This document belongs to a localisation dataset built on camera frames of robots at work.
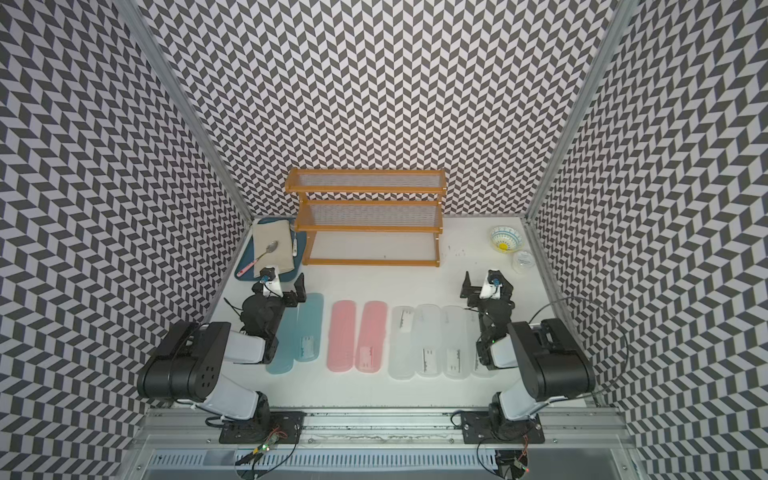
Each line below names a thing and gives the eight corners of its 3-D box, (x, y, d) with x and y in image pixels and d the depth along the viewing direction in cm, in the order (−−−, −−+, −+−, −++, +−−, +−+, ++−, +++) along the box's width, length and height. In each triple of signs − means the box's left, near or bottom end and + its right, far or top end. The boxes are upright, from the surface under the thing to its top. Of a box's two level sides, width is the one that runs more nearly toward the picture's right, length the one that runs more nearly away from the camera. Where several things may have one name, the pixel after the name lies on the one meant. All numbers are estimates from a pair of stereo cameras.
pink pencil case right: (355, 372, 84) (354, 369, 82) (361, 304, 98) (360, 301, 96) (385, 372, 84) (384, 369, 82) (387, 305, 98) (386, 301, 96)
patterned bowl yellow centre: (500, 257, 109) (505, 248, 105) (485, 239, 115) (488, 229, 110) (521, 248, 112) (526, 239, 107) (505, 231, 117) (509, 222, 113)
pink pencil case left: (323, 371, 84) (321, 368, 82) (333, 304, 98) (332, 300, 96) (352, 371, 84) (351, 368, 82) (358, 304, 98) (357, 300, 96)
